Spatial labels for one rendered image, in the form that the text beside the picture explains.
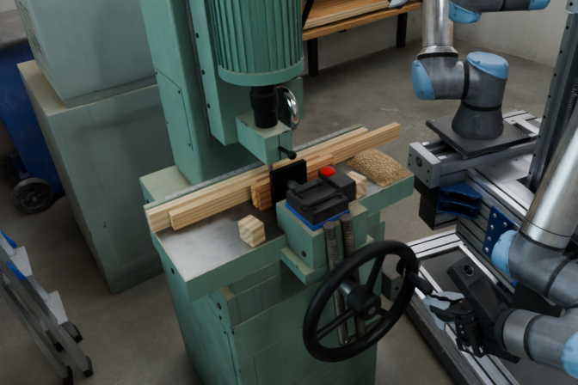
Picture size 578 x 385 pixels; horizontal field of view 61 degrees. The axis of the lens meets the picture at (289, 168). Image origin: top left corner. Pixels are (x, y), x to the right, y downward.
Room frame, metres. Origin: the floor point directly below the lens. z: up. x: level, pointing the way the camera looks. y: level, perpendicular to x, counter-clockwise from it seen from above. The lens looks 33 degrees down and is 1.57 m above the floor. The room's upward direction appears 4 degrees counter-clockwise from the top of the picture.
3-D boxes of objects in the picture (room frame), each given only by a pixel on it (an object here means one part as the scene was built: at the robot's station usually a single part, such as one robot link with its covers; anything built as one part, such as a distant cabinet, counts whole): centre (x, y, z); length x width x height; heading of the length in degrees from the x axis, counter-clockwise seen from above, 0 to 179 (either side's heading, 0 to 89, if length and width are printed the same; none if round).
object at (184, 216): (0.99, -0.02, 0.92); 0.65 x 0.02 x 0.04; 121
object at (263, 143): (0.97, 0.05, 1.03); 0.14 x 0.07 x 0.09; 31
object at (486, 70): (1.32, -0.59, 0.98); 0.13 x 0.12 x 0.14; 84
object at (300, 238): (0.79, -0.06, 0.92); 0.15 x 0.13 x 0.09; 121
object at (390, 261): (0.97, -0.25, 0.58); 0.12 x 0.08 x 0.08; 31
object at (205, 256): (0.87, -0.02, 0.87); 0.61 x 0.30 x 0.06; 121
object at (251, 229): (0.77, 0.09, 0.92); 0.04 x 0.03 x 0.05; 41
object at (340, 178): (0.79, -0.07, 0.99); 0.13 x 0.11 x 0.06; 121
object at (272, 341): (1.06, 0.11, 0.36); 0.58 x 0.45 x 0.71; 31
